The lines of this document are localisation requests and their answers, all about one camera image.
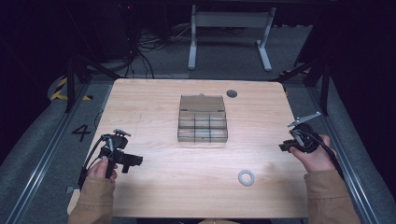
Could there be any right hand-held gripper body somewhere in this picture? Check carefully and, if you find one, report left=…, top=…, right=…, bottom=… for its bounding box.
left=287, top=111, right=322, bottom=154

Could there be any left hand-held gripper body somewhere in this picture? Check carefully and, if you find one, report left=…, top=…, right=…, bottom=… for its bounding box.
left=98, top=127, right=135, bottom=179

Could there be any clear plastic compartment box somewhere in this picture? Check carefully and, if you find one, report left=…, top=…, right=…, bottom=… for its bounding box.
left=177, top=92, right=229, bottom=144

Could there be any person's right hand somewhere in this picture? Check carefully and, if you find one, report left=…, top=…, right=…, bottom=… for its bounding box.
left=289, top=133, right=339, bottom=174

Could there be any person's left hand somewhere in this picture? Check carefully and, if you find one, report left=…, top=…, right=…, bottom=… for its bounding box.
left=86, top=155, right=120, bottom=185

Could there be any black metal stand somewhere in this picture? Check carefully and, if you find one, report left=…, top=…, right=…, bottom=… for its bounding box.
left=270, top=57, right=332, bottom=117
left=64, top=55, right=122, bottom=114

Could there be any yellow black hazard tape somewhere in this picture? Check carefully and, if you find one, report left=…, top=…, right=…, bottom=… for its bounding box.
left=49, top=77, right=93, bottom=102

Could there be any right hand-held gripper black cable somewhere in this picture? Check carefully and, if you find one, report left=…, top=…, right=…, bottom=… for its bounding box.
left=303, top=130, right=346, bottom=181

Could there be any hand-held gripper black cable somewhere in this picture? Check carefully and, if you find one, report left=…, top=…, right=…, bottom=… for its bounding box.
left=78, top=135, right=108, bottom=191
left=303, top=130, right=346, bottom=181

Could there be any left hand-held gripper black cable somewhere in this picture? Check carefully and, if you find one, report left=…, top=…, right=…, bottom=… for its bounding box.
left=78, top=135, right=108, bottom=191

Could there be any aluminium floor rail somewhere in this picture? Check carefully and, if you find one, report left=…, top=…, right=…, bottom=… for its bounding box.
left=4, top=83, right=92, bottom=224
left=306, top=87, right=382, bottom=224

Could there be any bundle of black floor cables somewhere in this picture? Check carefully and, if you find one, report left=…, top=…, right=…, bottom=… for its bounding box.
left=122, top=24, right=191, bottom=79

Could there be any white metal table frame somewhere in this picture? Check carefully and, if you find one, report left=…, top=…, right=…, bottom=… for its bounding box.
left=187, top=4, right=278, bottom=73

